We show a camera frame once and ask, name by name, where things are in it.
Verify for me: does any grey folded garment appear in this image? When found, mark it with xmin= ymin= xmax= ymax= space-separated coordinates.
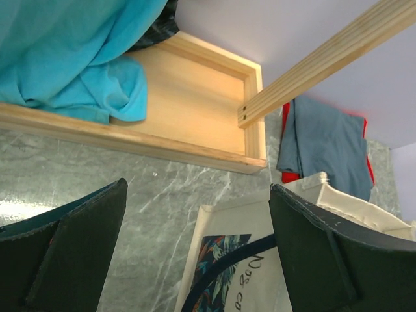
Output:
xmin=276 ymin=96 xmax=373 ymax=201

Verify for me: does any turquoise t-shirt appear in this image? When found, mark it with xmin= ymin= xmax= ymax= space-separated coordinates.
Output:
xmin=1 ymin=1 xmax=166 ymax=124

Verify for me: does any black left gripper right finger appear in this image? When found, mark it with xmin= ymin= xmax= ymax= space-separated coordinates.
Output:
xmin=269 ymin=185 xmax=415 ymax=311

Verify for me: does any dark patterned shirt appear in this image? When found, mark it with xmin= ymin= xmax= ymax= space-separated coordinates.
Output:
xmin=128 ymin=0 xmax=179 ymax=52

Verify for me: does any wooden rack base tray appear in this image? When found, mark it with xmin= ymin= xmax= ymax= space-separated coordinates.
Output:
xmin=1 ymin=32 xmax=267 ymax=174

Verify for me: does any wooden rack post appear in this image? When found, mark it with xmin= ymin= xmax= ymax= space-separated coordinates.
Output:
xmin=238 ymin=0 xmax=415 ymax=129

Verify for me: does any red folded garment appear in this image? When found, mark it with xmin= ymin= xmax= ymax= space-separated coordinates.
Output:
xmin=281 ymin=103 xmax=375 ymax=186

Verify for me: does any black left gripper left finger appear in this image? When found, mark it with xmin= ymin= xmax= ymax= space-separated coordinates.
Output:
xmin=1 ymin=179 xmax=128 ymax=311

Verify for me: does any beige canvas tote bag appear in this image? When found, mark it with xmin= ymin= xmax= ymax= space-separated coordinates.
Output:
xmin=175 ymin=172 xmax=415 ymax=311

